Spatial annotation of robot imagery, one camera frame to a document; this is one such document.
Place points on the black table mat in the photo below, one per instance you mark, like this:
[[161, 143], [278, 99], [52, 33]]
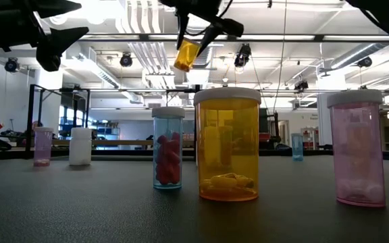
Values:
[[79, 209]]

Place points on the black metal rig frame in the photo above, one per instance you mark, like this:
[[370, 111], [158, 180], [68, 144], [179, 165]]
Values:
[[29, 118]]

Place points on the black ceiling track light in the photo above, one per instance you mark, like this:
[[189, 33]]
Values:
[[126, 60], [365, 62], [11, 65], [301, 85], [243, 54]]

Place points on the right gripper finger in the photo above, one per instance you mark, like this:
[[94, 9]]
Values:
[[228, 27], [182, 27]]

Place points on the white building column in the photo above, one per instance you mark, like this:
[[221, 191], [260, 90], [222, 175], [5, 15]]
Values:
[[324, 118]]

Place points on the blue pill bottle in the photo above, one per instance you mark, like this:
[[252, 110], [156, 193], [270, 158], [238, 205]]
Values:
[[297, 146]]

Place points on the silver ventilation duct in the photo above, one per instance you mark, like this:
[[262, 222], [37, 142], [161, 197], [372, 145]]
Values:
[[353, 55]]

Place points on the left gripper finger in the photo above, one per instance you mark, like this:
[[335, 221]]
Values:
[[52, 8], [49, 54]]

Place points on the pink pill bottle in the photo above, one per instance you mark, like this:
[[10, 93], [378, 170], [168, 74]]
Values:
[[356, 152], [43, 145]]

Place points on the large amber pill bottle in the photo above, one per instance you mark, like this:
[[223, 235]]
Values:
[[227, 145]]

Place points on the blue bottle with red capsules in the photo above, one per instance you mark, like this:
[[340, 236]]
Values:
[[168, 152]]

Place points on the long overhead light bar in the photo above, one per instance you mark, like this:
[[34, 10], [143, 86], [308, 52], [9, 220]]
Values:
[[275, 37]]

